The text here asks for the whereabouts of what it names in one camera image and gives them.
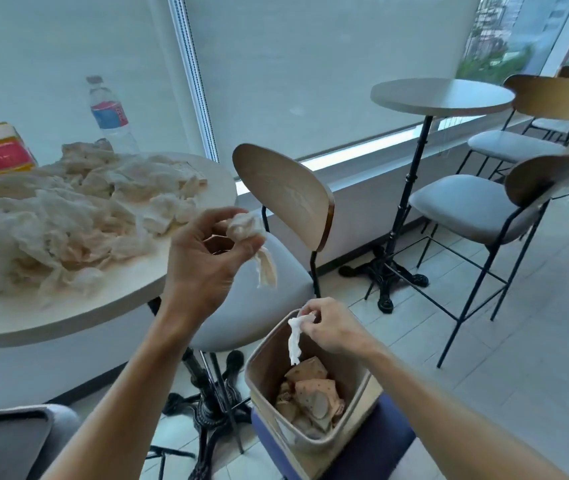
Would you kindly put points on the person's right hand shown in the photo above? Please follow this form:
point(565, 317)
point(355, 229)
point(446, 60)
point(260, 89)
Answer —
point(339, 329)

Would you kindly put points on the person's left hand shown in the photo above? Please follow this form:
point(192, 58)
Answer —
point(189, 274)

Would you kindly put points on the person's left thumb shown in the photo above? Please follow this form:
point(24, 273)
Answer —
point(247, 249)

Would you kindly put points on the person's right fingers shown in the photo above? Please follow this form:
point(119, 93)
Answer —
point(314, 309)

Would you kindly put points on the white tissue ball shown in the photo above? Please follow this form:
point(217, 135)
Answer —
point(247, 227)

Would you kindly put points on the torn white tissue strip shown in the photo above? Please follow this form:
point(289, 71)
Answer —
point(294, 339)

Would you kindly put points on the person's left forearm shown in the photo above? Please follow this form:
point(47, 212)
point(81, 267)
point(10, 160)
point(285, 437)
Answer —
point(114, 404)

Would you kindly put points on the person's right forearm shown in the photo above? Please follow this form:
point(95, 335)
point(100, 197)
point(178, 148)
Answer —
point(454, 419)

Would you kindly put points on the wooden back chair grey seat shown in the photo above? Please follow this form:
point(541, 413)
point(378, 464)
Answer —
point(284, 194)

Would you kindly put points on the beige square waste bin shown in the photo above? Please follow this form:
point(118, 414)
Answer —
point(264, 364)

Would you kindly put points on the crumpled brown dotted paper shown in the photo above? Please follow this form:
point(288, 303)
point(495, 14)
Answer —
point(314, 394)

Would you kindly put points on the round white table black base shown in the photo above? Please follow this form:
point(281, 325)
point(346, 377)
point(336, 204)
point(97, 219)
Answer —
point(209, 394)
point(439, 94)

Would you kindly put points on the white window sill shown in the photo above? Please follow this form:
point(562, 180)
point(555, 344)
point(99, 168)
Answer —
point(364, 144)

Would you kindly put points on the clear plastic water bottle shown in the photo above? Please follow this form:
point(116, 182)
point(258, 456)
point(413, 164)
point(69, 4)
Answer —
point(109, 114)

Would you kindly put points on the pile of crumpled white tissues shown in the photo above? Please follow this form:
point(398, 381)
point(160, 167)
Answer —
point(39, 219)

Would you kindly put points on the white roller blind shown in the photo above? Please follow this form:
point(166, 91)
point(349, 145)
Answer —
point(39, 44)
point(339, 59)

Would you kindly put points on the glass window pane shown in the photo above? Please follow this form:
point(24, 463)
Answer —
point(514, 29)

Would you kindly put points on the white window frame post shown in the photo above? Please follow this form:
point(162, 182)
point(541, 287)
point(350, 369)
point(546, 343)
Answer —
point(192, 69)

